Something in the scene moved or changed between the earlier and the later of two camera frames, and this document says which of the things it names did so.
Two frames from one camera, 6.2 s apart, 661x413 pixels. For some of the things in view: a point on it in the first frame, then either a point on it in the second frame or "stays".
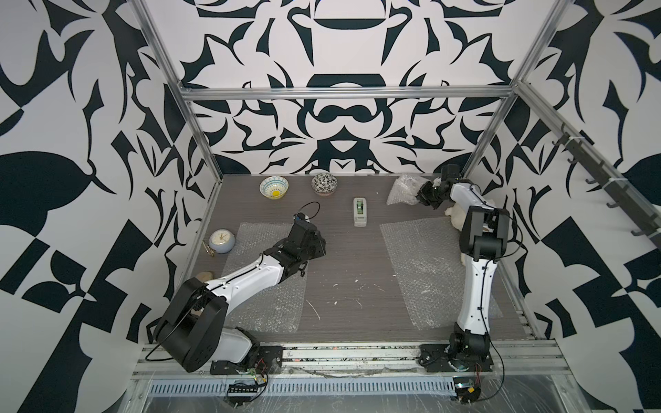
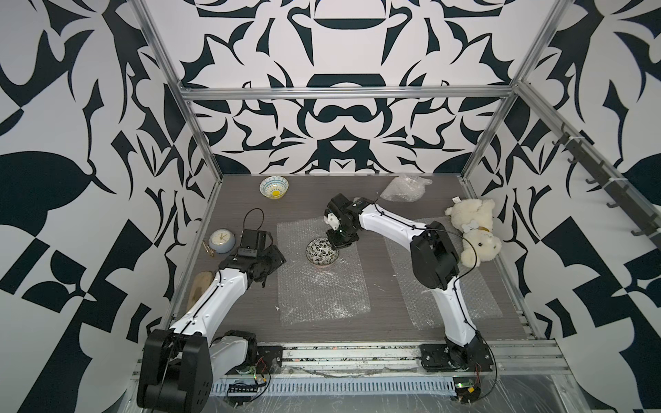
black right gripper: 423,195 to 335,242
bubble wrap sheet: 406,188 stays
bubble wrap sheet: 275,310 to 309,292
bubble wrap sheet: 426,254 stays
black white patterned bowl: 324,184 to 319,251
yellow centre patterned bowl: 274,187 stays
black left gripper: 318,245 to 276,256
